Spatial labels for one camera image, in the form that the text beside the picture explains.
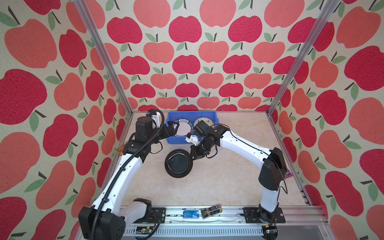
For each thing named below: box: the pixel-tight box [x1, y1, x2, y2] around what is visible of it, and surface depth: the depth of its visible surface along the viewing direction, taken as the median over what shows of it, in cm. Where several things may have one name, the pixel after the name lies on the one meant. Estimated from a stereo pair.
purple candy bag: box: [284, 169, 294, 180], surface depth 88 cm
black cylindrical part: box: [200, 204, 223, 219], surface depth 75 cm
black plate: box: [164, 149, 194, 179], surface depth 78 cm
